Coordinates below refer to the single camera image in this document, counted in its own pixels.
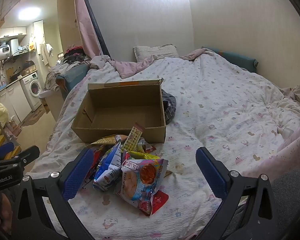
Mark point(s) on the patterned cloth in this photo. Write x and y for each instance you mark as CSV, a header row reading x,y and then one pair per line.
x,y
293,96

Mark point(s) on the teal padded bed rail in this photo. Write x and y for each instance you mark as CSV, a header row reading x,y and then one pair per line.
x,y
72,77
237,58

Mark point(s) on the small white table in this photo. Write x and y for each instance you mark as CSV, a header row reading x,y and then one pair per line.
x,y
45,94

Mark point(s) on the blue white snack packet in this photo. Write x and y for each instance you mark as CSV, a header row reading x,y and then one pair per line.
x,y
110,170

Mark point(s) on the patterned floor mat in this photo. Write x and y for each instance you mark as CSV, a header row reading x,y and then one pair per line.
x,y
35,116

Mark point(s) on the small white bottle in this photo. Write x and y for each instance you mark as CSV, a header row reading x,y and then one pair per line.
x,y
286,132

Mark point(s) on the grey striped cloth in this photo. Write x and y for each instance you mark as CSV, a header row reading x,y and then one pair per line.
x,y
170,110

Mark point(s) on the pile of clothes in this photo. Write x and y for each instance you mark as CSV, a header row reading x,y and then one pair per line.
x,y
72,57

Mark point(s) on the pink curtain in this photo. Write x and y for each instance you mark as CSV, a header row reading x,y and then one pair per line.
x,y
83,17

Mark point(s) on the beige pillow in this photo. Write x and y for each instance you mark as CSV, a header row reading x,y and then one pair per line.
x,y
155,52

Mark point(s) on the hanging white towel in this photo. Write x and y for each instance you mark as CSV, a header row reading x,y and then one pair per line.
x,y
45,55

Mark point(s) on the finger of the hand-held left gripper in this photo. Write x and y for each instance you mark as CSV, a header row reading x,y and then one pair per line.
x,y
3,149
27,155

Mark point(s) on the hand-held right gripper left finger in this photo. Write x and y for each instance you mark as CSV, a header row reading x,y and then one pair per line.
x,y
77,173

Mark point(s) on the golden yellow snack packet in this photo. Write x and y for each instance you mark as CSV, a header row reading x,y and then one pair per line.
x,y
106,140

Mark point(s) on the white water heater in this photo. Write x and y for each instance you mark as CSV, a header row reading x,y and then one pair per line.
x,y
1,52

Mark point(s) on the silver range hood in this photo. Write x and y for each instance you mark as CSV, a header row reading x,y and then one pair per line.
x,y
13,45

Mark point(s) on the white washing machine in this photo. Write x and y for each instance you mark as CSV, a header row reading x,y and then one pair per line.
x,y
32,90

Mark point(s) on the pink blanket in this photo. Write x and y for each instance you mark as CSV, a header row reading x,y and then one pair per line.
x,y
130,67

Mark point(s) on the yellow strip snack packet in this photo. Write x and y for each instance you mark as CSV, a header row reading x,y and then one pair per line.
x,y
132,137

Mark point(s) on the pink blue snack packet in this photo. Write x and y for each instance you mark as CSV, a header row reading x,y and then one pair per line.
x,y
137,180

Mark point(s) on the dark curtain edge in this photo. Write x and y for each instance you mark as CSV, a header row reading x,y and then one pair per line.
x,y
100,37

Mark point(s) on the person's left hand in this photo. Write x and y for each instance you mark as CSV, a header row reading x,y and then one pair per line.
x,y
6,211

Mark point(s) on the white wall cabinet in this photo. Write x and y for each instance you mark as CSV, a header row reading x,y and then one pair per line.
x,y
12,32

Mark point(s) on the white kitchen base cabinet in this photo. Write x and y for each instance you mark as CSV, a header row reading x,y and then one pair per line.
x,y
15,102

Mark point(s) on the pile of snack packets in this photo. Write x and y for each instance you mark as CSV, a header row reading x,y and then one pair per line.
x,y
140,155

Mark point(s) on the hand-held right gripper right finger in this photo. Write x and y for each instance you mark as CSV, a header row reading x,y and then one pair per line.
x,y
211,173

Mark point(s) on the brown cardboard box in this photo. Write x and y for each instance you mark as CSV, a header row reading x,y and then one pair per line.
x,y
120,115

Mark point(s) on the ceiling lamp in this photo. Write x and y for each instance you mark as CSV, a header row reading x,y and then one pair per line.
x,y
28,13

